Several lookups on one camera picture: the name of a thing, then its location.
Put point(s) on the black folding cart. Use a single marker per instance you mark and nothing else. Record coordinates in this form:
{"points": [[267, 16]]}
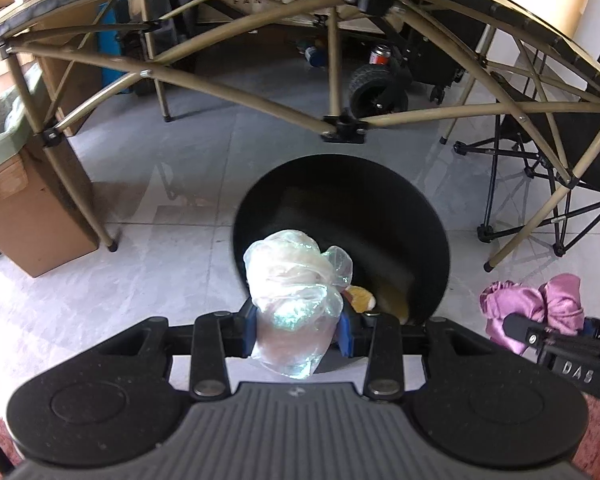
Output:
{"points": [[380, 90]]}

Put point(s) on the clear plastic bag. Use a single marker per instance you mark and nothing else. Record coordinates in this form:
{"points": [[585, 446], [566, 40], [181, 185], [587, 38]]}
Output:
{"points": [[295, 290]]}

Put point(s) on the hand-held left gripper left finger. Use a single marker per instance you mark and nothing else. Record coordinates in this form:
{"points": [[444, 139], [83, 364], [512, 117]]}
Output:
{"points": [[250, 327]]}

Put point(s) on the white and yellow plush toy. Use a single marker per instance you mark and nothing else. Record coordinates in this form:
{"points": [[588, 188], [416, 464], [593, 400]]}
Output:
{"points": [[361, 300]]}

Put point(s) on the cardboard box with green bag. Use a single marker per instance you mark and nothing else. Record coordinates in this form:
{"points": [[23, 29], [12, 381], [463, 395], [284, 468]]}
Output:
{"points": [[35, 210]]}

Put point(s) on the black folding chair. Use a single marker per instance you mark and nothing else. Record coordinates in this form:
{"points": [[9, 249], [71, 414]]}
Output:
{"points": [[570, 125]]}

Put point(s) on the blue box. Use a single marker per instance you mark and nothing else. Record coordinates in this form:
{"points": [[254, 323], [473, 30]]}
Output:
{"points": [[111, 45]]}

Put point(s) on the tan folding table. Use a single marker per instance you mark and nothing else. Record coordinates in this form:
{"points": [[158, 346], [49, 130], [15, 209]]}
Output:
{"points": [[332, 60]]}

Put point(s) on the black trash bin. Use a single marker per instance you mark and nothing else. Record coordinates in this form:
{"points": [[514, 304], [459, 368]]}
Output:
{"points": [[360, 210]]}

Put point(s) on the red can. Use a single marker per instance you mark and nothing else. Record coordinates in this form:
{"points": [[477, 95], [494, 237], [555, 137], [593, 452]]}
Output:
{"points": [[380, 55]]}

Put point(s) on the pink satin cloth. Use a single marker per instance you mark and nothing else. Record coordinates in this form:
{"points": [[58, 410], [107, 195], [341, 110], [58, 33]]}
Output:
{"points": [[555, 295]]}

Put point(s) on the blue round bottle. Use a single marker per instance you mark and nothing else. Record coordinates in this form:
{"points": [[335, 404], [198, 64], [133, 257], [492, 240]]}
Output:
{"points": [[314, 57]]}

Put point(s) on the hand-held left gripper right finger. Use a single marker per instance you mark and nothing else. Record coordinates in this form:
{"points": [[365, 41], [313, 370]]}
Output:
{"points": [[347, 335]]}

